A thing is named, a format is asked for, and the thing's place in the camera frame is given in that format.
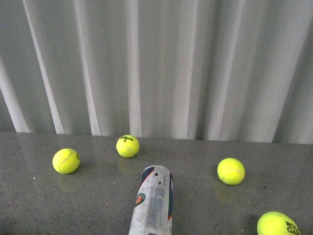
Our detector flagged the Wilson tennis ball can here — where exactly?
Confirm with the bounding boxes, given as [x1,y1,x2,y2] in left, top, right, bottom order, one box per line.
[129,165,173,235]

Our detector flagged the Wilson 3 tennis ball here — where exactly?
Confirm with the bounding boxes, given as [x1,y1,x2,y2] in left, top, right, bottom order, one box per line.
[116,135,140,158]

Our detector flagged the plain yellow tennis ball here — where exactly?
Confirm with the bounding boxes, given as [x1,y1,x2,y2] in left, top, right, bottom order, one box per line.
[217,158,246,186]

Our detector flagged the tennis ball far left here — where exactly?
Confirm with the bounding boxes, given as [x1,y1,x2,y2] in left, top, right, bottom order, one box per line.
[52,148,80,174]

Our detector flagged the Roland Garros tennis ball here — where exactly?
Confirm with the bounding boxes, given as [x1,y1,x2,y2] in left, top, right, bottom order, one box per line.
[257,211,301,235]

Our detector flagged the white pleated curtain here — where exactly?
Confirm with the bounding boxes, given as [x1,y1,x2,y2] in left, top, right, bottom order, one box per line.
[0,0,313,144]

